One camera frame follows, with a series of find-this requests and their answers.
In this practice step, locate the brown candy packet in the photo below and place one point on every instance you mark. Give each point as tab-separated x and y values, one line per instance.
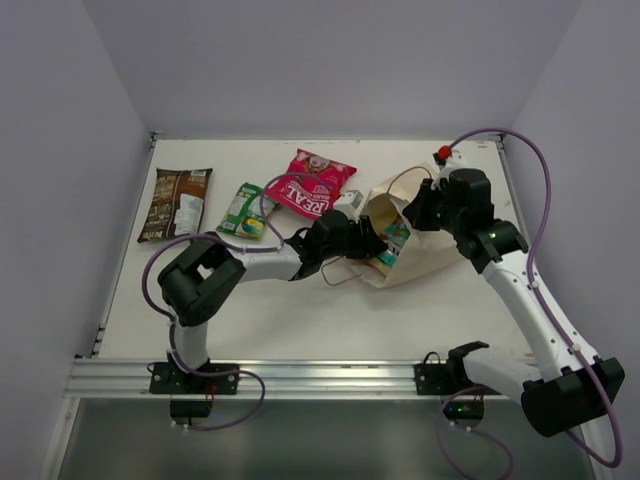
177	204

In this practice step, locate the left black control box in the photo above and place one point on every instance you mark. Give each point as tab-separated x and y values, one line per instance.
186	411

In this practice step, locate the right black control box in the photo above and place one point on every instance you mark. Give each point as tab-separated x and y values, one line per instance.
468	413

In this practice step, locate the aluminium front rail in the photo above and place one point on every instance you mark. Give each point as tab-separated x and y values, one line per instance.
322	380

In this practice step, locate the green snack packet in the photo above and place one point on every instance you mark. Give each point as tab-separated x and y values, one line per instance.
247	213

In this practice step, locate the black control box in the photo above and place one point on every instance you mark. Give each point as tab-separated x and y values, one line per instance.
186	411
468	413

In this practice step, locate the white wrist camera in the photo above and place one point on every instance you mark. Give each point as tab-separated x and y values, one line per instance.
448	160
348	204

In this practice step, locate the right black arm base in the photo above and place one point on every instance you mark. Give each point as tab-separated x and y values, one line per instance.
434	376

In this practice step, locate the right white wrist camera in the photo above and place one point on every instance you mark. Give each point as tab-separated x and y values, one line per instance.
448	160

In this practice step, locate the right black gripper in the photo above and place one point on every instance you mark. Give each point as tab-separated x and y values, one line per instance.
416	209

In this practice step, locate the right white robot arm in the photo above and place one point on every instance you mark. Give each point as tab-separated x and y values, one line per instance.
570	384

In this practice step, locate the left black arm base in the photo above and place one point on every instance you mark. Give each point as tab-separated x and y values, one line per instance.
214	379

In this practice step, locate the teal snack packet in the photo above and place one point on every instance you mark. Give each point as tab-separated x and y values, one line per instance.
395	237

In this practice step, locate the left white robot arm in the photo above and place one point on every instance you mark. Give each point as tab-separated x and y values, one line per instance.
196	284

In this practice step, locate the red snack packet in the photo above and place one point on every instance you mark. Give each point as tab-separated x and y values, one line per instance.
311	184

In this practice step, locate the beige paper bag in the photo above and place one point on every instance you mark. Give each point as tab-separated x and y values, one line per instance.
422	254

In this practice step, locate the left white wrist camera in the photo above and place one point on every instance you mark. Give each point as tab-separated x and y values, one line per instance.
348	204

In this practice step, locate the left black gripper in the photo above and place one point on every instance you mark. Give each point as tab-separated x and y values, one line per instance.
361	238

